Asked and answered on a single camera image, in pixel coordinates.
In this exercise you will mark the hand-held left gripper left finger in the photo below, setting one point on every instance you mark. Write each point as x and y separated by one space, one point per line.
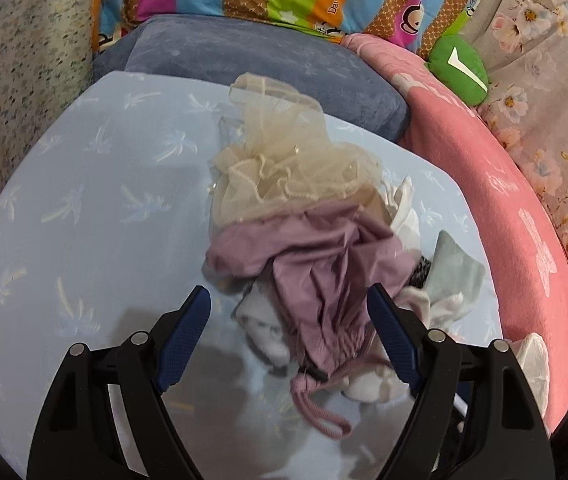
184 340

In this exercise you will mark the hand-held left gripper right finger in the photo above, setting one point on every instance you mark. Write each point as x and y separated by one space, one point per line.
391 335

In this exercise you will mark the grey-white fluffy sock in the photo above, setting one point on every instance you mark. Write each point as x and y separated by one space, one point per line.
264 325

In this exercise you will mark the grey-green sock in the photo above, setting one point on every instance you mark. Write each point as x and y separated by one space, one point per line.
456 265

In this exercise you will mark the white cloth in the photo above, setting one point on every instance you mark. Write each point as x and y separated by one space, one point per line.
406 215

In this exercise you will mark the bin with white bag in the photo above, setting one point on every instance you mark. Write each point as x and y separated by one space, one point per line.
534 365

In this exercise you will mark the beige tulle cloth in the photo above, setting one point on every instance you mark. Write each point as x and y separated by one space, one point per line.
284 160

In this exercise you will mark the light blue palm-print pillow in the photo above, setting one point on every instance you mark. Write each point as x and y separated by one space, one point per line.
89 185

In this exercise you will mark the pink blanket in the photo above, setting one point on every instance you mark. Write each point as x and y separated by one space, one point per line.
464 150

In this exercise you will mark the grey floral quilt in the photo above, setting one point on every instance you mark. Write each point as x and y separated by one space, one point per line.
539 125

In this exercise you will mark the green plush cushion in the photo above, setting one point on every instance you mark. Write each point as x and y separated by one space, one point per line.
459 67

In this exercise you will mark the speckled grey fabric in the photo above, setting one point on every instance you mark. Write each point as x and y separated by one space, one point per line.
19 110

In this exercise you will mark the dark blue velvet cushion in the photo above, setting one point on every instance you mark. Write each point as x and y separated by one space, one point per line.
264 55

